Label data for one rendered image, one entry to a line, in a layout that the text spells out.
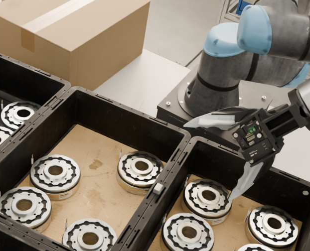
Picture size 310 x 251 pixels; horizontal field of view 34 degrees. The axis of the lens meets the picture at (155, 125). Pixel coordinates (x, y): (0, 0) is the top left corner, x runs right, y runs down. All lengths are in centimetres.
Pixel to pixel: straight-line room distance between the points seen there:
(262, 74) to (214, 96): 14
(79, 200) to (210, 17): 265
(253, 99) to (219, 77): 21
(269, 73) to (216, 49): 15
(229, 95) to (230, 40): 16
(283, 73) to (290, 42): 46
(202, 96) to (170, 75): 34
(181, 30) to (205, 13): 33
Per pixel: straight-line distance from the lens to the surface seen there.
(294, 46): 84
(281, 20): 84
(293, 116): 78
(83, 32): 142
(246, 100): 145
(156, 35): 323
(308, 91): 79
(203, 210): 104
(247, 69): 127
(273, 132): 81
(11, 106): 122
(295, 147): 153
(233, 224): 108
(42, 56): 142
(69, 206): 104
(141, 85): 159
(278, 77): 129
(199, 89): 133
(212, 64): 127
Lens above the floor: 164
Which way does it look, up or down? 41 degrees down
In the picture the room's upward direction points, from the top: 12 degrees clockwise
